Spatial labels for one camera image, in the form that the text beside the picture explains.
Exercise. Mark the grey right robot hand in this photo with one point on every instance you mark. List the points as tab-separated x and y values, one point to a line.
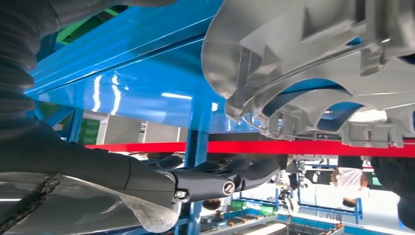
81	162

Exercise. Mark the blue metal shelf rack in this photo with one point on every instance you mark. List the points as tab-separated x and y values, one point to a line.
146	65

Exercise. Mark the clear plastic cover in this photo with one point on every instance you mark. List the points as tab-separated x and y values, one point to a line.
146	214

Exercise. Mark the red barrier tape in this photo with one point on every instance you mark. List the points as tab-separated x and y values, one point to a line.
259	147

